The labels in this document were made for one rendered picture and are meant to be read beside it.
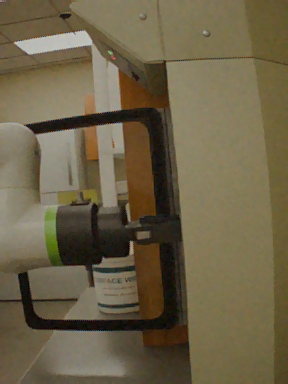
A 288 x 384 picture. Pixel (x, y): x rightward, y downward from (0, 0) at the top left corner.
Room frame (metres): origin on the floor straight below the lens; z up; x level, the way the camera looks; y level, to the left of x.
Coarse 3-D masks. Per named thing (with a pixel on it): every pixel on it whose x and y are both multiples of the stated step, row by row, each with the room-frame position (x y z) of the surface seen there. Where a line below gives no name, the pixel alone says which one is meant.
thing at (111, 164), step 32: (96, 128) 0.98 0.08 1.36; (128, 128) 0.97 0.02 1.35; (64, 160) 0.99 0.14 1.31; (96, 160) 0.98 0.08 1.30; (128, 160) 0.97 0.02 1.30; (64, 192) 0.99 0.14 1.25; (96, 192) 0.98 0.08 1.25; (128, 192) 0.97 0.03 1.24; (128, 256) 0.97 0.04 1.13; (32, 288) 1.01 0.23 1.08; (64, 288) 1.00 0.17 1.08; (96, 288) 0.98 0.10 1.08; (128, 288) 0.97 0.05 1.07; (160, 288) 0.96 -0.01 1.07
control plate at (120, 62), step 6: (102, 42) 0.75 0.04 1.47; (108, 48) 0.77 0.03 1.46; (108, 54) 0.85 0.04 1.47; (114, 54) 0.79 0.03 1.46; (114, 60) 0.87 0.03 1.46; (120, 60) 0.81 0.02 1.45; (126, 60) 0.75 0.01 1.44; (120, 66) 0.90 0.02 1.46; (126, 66) 0.83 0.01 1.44; (132, 66) 0.77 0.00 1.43; (126, 72) 0.93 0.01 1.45; (138, 72) 0.79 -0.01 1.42; (144, 78) 0.81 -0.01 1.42; (144, 84) 0.88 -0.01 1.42
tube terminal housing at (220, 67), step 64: (192, 0) 0.65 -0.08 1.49; (256, 0) 0.66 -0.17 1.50; (192, 64) 0.65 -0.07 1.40; (256, 64) 0.65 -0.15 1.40; (192, 128) 0.65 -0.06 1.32; (256, 128) 0.64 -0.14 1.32; (192, 192) 0.65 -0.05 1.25; (256, 192) 0.64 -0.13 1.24; (192, 256) 0.65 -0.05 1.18; (256, 256) 0.64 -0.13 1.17; (192, 320) 0.65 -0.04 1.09; (256, 320) 0.64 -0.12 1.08
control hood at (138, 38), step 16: (96, 0) 0.65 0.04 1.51; (112, 0) 0.65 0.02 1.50; (128, 0) 0.65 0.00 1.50; (144, 0) 0.65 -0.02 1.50; (80, 16) 0.66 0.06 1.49; (96, 16) 0.65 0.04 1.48; (112, 16) 0.65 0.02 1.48; (128, 16) 0.65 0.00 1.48; (144, 16) 0.65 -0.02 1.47; (160, 16) 0.65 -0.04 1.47; (96, 32) 0.70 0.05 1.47; (112, 32) 0.65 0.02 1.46; (128, 32) 0.65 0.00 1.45; (144, 32) 0.65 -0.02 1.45; (160, 32) 0.65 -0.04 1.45; (112, 48) 0.74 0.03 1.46; (128, 48) 0.65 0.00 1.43; (144, 48) 0.65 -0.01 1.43; (160, 48) 0.65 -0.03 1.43; (144, 64) 0.67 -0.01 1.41; (160, 64) 0.66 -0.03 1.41; (160, 80) 0.80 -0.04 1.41
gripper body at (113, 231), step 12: (108, 216) 0.78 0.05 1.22; (120, 216) 0.78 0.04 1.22; (108, 228) 0.77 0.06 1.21; (120, 228) 0.77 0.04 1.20; (132, 228) 0.77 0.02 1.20; (108, 240) 0.77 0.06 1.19; (120, 240) 0.77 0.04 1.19; (132, 240) 0.77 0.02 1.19; (108, 252) 0.78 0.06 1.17; (120, 252) 0.78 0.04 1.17
